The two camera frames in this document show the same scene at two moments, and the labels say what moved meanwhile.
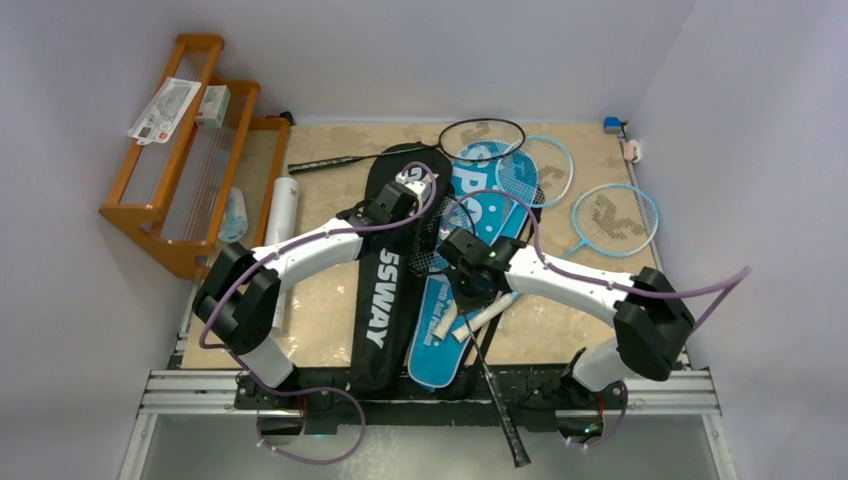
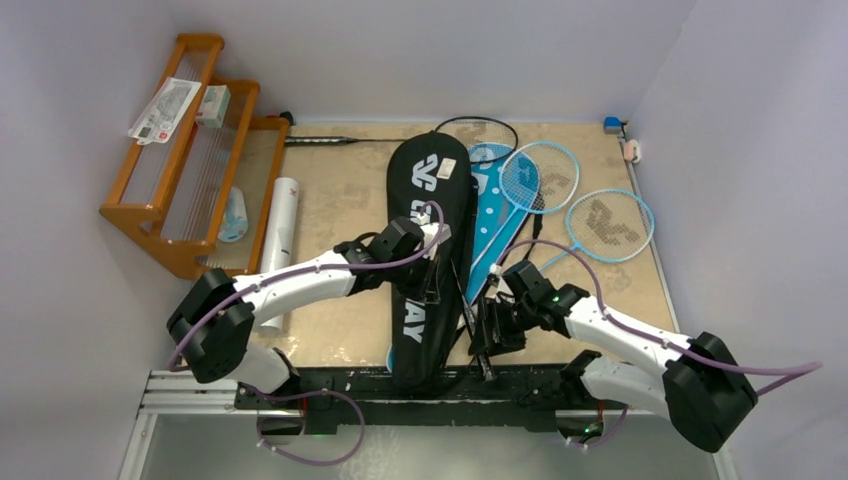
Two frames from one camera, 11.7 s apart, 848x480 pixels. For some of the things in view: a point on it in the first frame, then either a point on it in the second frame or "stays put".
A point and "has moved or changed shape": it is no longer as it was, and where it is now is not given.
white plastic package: (160, 118) stays put
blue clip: (612, 125) stays put
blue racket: (532, 171) has moved or changed shape
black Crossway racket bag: (390, 265) to (429, 339)
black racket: (474, 140) has moved or changed shape
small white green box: (214, 107) stays put
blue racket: (611, 220) stays put
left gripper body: (410, 214) to (412, 274)
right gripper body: (452, 248) to (497, 318)
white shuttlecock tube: (282, 224) stays put
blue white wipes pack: (234, 225) stays put
